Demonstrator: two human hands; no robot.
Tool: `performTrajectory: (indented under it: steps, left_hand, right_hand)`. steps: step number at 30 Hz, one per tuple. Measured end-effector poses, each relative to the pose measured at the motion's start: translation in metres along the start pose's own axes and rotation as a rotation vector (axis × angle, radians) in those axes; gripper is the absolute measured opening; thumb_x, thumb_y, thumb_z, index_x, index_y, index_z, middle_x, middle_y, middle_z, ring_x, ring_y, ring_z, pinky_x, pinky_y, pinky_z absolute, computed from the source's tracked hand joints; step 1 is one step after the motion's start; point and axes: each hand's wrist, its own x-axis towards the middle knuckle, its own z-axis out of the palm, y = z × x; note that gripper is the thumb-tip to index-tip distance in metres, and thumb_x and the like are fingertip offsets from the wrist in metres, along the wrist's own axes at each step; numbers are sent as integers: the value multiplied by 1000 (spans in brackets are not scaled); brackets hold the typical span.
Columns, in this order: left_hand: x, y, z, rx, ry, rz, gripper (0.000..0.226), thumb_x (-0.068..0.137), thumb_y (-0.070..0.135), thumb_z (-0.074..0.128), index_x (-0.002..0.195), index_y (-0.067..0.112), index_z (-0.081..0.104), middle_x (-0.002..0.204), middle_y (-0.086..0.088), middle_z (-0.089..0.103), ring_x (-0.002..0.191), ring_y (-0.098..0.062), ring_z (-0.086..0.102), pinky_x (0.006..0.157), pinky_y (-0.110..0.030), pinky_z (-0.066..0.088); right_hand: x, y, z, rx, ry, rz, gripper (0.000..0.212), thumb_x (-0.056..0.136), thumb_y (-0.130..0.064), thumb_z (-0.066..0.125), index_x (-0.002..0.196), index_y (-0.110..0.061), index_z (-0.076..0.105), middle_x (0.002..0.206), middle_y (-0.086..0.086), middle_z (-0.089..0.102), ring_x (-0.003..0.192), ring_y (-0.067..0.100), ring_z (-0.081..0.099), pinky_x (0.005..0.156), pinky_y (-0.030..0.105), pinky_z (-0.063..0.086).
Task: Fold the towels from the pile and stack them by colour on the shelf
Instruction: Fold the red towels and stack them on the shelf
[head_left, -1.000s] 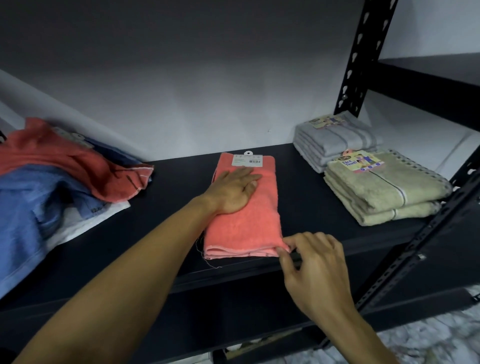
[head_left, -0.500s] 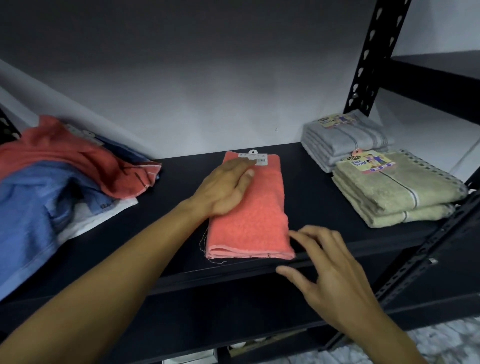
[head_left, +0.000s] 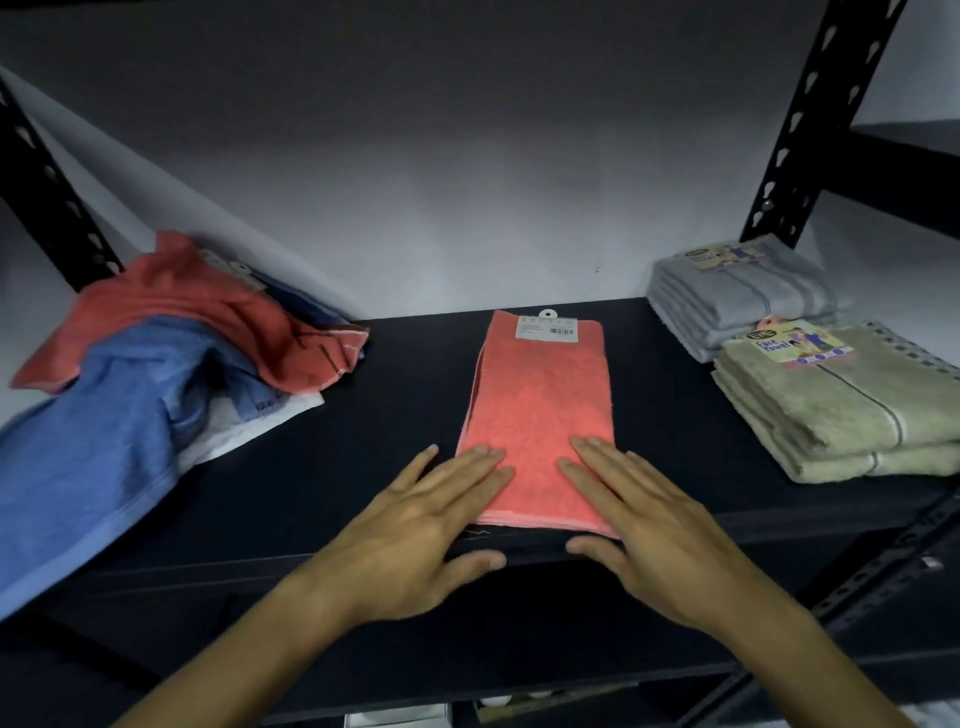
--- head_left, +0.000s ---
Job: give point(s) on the person's left hand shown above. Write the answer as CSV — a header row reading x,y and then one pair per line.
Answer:
x,y
397,544

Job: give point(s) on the person's right hand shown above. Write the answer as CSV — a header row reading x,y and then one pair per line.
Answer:
x,y
667,551

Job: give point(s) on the person's right thumb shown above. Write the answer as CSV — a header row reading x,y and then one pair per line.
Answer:
x,y
596,555

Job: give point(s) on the person's right middle finger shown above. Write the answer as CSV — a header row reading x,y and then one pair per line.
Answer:
x,y
611,476

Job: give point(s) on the person's right little finger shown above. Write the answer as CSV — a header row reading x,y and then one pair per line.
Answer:
x,y
654,480

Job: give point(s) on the person's left middle finger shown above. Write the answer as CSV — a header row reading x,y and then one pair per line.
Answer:
x,y
476,484

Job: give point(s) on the person's left little finger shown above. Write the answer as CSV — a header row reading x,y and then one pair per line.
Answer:
x,y
411,472

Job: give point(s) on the person's left thumb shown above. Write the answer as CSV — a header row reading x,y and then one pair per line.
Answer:
x,y
476,568

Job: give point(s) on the coral towel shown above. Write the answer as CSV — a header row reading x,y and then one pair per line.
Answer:
x,y
540,405
187,315

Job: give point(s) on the person's right forearm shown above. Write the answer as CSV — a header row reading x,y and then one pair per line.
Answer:
x,y
810,667

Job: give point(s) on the person's left forearm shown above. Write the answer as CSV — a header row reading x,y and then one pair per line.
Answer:
x,y
247,660

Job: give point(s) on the black metal shelf beam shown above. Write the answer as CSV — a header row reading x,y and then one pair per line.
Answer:
x,y
465,555

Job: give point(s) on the white box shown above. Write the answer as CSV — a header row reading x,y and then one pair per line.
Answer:
x,y
409,716

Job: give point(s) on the white hang tag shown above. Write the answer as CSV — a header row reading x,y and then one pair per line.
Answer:
x,y
549,325

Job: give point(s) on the crumpled white towel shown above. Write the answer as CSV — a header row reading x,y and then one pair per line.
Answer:
x,y
240,424

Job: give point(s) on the colourful paper towel label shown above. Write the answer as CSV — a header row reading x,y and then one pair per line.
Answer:
x,y
799,343

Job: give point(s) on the folded grey towel stack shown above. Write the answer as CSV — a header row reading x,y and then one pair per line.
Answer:
x,y
750,300

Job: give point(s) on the folded beige towel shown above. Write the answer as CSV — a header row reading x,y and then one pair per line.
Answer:
x,y
847,397
870,461

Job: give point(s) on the pale paper towel label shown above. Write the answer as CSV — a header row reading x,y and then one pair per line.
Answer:
x,y
720,255

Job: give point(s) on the black perforated rack upright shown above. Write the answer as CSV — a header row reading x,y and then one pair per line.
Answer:
x,y
892,566
814,112
52,187

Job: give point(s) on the crumpled coral towel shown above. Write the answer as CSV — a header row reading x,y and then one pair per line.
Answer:
x,y
187,315

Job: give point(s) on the crumpled blue towel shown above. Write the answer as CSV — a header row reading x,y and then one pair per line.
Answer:
x,y
90,457

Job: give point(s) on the black neighbouring rack shelf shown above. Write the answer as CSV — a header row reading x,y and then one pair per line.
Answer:
x,y
907,172

